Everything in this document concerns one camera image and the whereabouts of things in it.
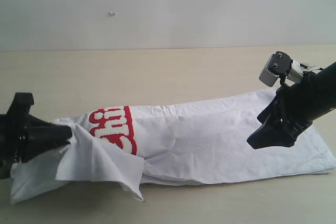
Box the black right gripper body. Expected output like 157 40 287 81
272 76 319 147

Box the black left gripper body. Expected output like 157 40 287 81
1 92 34 179

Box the white t-shirt with red lettering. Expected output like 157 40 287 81
10 88 335 204

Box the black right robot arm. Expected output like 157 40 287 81
247 63 335 149

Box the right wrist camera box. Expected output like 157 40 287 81
259 51 323 87

